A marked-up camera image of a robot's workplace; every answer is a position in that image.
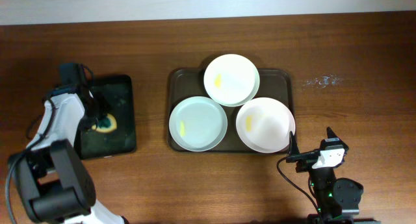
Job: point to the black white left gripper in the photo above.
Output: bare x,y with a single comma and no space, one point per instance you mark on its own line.
92,110

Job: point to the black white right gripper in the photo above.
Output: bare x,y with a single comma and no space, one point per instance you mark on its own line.
307,161

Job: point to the pink plate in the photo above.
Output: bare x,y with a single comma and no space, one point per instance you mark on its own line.
265,125

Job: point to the green yellow sponge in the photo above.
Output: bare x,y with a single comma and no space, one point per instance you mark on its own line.
106,125

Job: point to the cream yellow plate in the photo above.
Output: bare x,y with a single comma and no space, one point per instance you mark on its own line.
231,80

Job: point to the pale blue plate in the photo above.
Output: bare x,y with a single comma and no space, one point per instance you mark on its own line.
197,124

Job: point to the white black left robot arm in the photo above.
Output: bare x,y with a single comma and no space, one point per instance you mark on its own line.
53,184

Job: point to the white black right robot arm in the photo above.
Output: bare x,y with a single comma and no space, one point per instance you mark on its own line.
336,200

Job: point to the black water tray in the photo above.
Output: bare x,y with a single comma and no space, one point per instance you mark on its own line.
117,90

